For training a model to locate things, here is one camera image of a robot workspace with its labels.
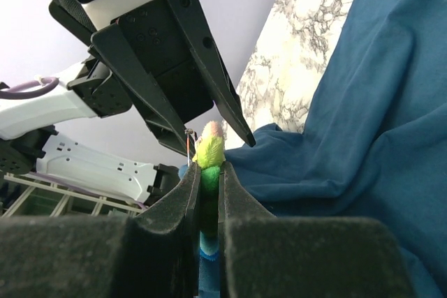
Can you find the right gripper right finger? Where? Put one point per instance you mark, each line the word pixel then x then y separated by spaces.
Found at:
pixel 266 256

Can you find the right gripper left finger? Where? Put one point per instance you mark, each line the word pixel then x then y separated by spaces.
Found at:
pixel 154 254

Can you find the rainbow flower plush brooch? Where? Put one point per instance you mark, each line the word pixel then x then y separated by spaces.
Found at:
pixel 209 157

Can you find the storage shelf unit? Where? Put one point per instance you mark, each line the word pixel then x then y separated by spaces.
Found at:
pixel 34 196

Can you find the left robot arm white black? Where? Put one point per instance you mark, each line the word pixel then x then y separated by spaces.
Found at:
pixel 93 125

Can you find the blue t-shirt garment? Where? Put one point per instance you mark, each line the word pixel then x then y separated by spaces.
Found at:
pixel 374 142

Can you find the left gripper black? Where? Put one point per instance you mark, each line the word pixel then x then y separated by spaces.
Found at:
pixel 161 57

